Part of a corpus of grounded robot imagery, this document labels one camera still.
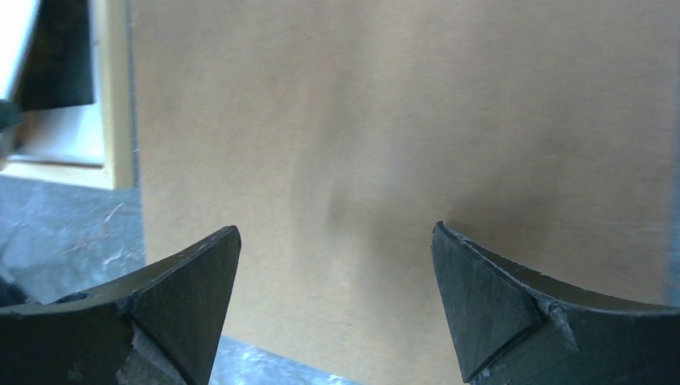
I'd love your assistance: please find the brown backing board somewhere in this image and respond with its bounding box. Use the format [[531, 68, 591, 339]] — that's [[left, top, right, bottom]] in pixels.
[[132, 1, 679, 384]]

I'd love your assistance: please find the white paper sheet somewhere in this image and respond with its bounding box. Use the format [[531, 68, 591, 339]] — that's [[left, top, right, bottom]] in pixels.
[[1, 1, 104, 167]]

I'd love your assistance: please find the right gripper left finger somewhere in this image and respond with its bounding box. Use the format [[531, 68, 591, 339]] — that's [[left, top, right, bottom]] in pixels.
[[1, 226, 241, 384]]

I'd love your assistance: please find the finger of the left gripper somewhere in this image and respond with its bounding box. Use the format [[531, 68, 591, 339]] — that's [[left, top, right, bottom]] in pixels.
[[13, 0, 95, 111]]

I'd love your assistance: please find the wooden picture frame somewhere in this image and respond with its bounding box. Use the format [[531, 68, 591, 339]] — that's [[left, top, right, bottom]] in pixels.
[[1, 1, 135, 189]]

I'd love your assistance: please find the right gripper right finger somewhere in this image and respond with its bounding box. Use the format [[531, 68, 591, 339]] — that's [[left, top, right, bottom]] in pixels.
[[431, 222, 679, 384]]

